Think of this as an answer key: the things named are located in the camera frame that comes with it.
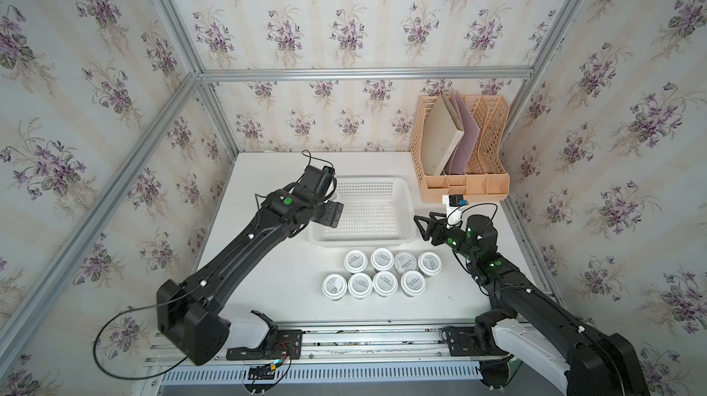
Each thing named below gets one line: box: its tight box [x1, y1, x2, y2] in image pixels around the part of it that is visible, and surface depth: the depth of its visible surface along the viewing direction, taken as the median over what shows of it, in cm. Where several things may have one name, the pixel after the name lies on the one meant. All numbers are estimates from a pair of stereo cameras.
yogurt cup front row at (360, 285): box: [347, 272, 374, 301], surface depth 79 cm
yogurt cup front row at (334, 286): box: [321, 273, 348, 301], surface depth 78 cm
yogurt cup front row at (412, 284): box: [400, 270, 427, 298], surface depth 79 cm
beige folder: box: [422, 93, 465, 176], surface depth 103 cm
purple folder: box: [444, 91, 481, 175], surface depth 93 cm
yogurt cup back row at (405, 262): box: [394, 252, 418, 274], surface depth 85 cm
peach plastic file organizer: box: [410, 95, 510, 203], surface depth 106 cm
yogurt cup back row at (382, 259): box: [370, 247, 395, 271], surface depth 84 cm
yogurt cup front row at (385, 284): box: [371, 270, 399, 298], surface depth 79 cm
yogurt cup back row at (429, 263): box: [417, 251, 443, 278], surface depth 83 cm
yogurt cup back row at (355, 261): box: [343, 249, 369, 274], surface depth 83 cm
